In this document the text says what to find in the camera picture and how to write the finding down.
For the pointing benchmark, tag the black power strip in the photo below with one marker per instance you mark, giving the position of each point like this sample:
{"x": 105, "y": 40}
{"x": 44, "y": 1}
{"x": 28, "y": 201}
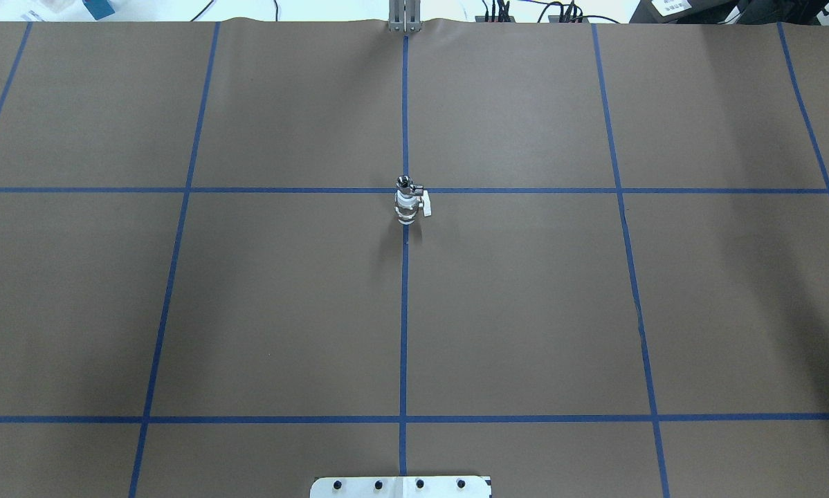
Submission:
{"x": 573, "y": 17}

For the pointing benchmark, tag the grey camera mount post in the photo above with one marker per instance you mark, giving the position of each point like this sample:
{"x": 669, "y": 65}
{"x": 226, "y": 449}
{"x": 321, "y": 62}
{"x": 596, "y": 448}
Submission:
{"x": 404, "y": 16}

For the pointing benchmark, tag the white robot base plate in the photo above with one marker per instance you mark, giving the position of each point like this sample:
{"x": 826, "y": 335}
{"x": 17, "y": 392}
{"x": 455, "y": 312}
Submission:
{"x": 403, "y": 486}

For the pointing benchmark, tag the blue box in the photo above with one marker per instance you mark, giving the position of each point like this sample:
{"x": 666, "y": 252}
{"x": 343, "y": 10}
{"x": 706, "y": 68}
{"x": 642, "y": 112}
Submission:
{"x": 99, "y": 9}

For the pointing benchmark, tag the white PPR ball valve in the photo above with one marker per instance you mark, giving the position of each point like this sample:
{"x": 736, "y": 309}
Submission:
{"x": 409, "y": 205}

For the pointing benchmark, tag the black equipment with label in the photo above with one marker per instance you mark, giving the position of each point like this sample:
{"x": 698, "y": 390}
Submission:
{"x": 729, "y": 12}

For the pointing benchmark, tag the chrome elbow pipe fitting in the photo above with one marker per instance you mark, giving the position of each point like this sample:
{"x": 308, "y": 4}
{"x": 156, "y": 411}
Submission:
{"x": 407, "y": 187}

